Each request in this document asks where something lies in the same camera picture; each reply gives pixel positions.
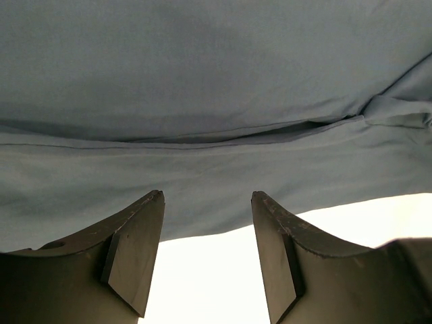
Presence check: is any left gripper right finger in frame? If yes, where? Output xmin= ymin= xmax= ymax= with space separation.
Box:
xmin=251 ymin=191 xmax=431 ymax=323

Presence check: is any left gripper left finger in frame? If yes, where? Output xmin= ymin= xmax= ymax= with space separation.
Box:
xmin=1 ymin=190 xmax=165 ymax=323

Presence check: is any teal blue t shirt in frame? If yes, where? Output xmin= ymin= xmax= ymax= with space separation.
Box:
xmin=1 ymin=1 xmax=431 ymax=252

